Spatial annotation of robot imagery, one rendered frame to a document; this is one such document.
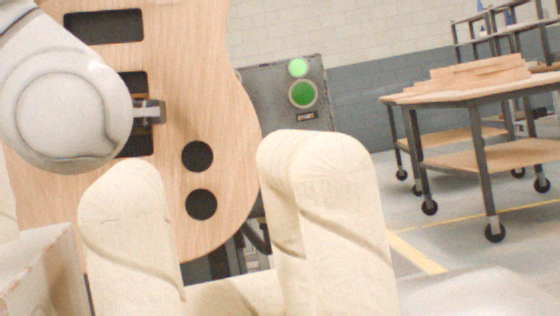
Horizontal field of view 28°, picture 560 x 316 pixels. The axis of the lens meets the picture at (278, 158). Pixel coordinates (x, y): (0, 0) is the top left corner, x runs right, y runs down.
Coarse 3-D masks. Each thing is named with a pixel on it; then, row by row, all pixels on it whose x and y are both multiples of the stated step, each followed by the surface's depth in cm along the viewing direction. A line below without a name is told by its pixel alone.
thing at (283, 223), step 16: (272, 192) 58; (272, 208) 58; (288, 208) 57; (272, 224) 58; (288, 224) 57; (272, 240) 58; (288, 240) 58; (288, 256) 58; (304, 256) 57; (288, 272) 58; (304, 272) 58; (288, 288) 58; (304, 288) 58; (288, 304) 58; (304, 304) 58
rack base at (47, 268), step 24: (24, 240) 56; (48, 240) 53; (72, 240) 61; (0, 264) 46; (24, 264) 44; (48, 264) 49; (72, 264) 58; (0, 288) 38; (24, 288) 41; (48, 288) 47; (72, 288) 56; (0, 312) 36; (24, 312) 39; (48, 312) 46; (72, 312) 54
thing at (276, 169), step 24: (264, 144) 56; (288, 144) 46; (312, 144) 41; (336, 144) 41; (360, 144) 42; (264, 168) 54; (288, 168) 43; (312, 168) 41; (336, 168) 41; (360, 168) 41; (288, 192) 46
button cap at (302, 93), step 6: (300, 84) 144; (306, 84) 144; (294, 90) 144; (300, 90) 144; (306, 90) 144; (312, 90) 144; (294, 96) 144; (300, 96) 144; (306, 96) 144; (312, 96) 144; (300, 102) 144; (306, 102) 144
